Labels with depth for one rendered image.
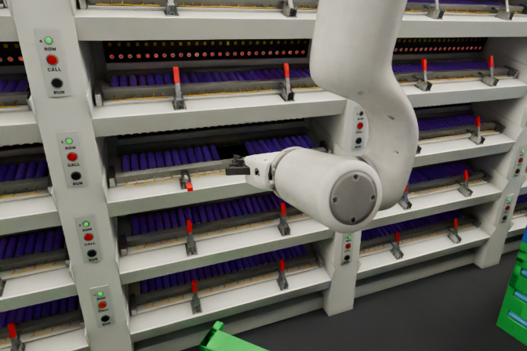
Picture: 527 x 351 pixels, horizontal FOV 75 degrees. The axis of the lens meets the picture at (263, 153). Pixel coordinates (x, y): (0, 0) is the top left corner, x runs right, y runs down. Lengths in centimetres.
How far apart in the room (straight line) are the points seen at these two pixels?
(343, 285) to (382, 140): 83
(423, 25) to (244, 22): 49
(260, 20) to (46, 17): 41
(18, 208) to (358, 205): 72
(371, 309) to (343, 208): 98
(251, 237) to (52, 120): 57
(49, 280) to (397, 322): 102
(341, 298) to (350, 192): 90
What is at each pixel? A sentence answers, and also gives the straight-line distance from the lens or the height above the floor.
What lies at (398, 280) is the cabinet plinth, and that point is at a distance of 145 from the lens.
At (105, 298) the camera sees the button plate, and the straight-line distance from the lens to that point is 98.
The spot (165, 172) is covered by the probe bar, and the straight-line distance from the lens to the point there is 87.
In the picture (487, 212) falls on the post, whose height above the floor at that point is 24.
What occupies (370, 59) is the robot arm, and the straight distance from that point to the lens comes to 37.
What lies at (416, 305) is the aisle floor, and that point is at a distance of 140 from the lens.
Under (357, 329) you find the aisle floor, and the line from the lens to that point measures 126.
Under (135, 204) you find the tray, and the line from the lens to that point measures 85.
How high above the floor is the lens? 90
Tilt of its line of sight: 20 degrees down
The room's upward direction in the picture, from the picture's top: straight up
